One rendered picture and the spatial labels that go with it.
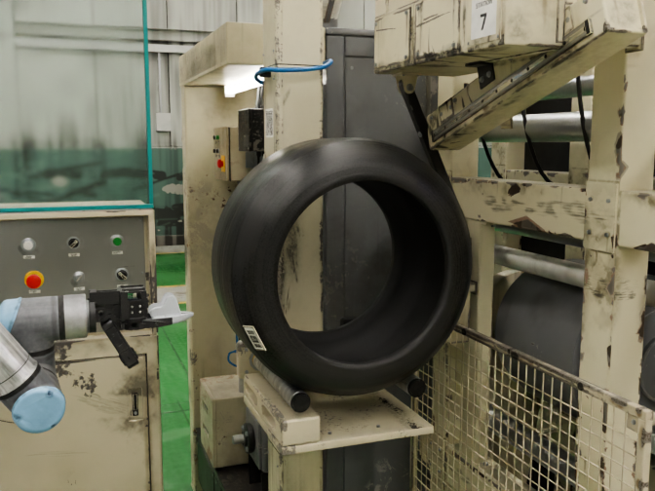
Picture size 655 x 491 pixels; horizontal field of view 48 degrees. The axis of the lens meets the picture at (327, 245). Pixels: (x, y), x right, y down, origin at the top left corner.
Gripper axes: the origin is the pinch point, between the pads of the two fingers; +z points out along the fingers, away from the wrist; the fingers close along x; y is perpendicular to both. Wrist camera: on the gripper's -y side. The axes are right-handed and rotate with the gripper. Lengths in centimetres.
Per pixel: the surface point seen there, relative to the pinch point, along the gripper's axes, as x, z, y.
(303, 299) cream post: 27.7, 35.2, -4.4
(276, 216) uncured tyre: -11.7, 16.7, 22.2
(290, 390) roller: -5.7, 21.3, -16.8
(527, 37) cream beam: -34, 60, 57
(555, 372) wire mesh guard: -35, 69, -9
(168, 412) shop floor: 235, 24, -109
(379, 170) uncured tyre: -12, 39, 31
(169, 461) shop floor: 172, 16, -109
